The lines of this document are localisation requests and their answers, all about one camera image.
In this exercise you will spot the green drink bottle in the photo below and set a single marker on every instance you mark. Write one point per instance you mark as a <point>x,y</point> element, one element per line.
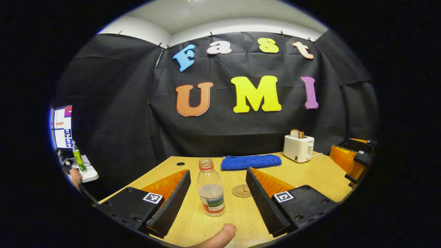
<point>79,158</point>

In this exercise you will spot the computer monitor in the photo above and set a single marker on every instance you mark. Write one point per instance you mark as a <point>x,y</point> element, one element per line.
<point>63,127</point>

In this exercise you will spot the white toaster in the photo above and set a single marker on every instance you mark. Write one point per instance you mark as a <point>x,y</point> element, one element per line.
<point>297,148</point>

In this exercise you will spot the blue folded towel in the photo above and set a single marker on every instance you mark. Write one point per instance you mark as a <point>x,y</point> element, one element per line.
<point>250,161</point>

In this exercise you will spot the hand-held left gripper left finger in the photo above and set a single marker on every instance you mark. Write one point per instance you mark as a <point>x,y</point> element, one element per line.
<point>172,203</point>

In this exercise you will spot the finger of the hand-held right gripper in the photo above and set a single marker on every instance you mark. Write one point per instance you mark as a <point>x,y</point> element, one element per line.
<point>358,168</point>
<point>342,156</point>

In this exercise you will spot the black backdrop cloth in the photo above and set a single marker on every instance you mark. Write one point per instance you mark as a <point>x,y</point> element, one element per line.
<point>241,131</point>

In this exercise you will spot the white side table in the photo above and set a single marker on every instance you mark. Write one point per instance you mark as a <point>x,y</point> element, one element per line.
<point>90,175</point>

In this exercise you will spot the toast bread slices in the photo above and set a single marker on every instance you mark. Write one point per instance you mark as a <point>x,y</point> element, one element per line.
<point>296,133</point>

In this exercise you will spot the clear plastic water bottle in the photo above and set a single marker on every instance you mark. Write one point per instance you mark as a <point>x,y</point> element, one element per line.
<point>211,193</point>

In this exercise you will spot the round brown coaster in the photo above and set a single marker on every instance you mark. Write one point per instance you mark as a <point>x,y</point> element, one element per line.
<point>241,190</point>

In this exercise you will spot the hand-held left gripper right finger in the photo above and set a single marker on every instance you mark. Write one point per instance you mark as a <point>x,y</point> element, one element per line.
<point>263,203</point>

